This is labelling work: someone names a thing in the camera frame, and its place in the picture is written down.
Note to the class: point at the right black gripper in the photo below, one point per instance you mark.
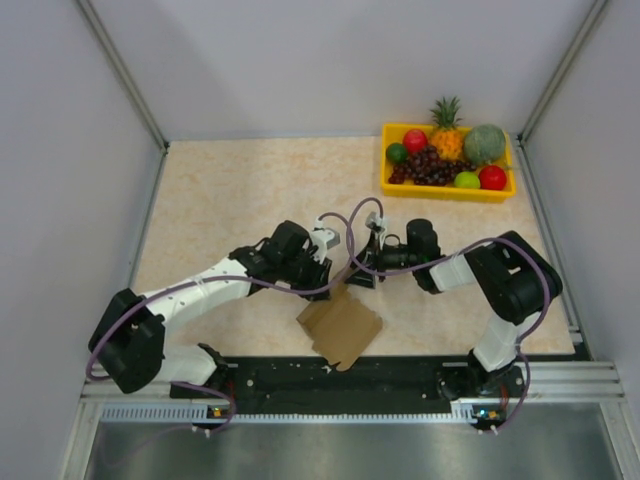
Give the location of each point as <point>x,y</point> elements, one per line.
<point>372,256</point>

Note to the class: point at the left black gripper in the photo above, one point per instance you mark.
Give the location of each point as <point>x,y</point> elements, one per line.
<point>317,288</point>

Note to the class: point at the brown cardboard box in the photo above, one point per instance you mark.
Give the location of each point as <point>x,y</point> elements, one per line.
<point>340,328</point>

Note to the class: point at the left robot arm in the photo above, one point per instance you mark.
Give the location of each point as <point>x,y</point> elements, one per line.
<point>131,340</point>

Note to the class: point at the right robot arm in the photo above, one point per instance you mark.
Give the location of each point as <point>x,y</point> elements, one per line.
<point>517,282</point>

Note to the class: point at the purple grape bunch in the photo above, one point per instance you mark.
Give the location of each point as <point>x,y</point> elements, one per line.
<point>426,168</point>

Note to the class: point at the dark green lime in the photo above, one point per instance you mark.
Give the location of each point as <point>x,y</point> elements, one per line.
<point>396,153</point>

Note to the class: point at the light green lime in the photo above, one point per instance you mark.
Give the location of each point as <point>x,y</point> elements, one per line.
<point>467,180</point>

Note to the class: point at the red apple back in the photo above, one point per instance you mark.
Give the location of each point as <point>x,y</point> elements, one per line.
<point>414,141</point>

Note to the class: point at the red apple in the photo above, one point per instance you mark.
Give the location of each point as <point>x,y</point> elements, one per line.
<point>492,177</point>
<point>414,141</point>

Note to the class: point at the yellow plastic tray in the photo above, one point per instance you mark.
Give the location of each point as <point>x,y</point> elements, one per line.
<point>395,132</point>

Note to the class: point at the pineapple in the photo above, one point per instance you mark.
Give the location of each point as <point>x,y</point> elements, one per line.
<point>447,137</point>

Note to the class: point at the red apple front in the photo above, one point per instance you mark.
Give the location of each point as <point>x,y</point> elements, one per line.
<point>492,177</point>

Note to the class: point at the green melon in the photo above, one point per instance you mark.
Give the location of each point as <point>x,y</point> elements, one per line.
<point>484,144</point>

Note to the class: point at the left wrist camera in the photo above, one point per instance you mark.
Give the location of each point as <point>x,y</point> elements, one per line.
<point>324,239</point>

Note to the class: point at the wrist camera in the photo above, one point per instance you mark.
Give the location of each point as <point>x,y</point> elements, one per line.
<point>378,225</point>
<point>324,239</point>

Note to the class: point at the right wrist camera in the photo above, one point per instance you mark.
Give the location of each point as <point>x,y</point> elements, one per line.
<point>378,225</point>

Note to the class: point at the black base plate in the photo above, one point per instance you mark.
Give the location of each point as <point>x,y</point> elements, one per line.
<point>373,385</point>

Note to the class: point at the white cable duct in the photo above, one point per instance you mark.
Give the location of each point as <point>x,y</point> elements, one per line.
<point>203,414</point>

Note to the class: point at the aluminium frame rail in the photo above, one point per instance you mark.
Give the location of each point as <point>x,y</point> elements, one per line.
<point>561,382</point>

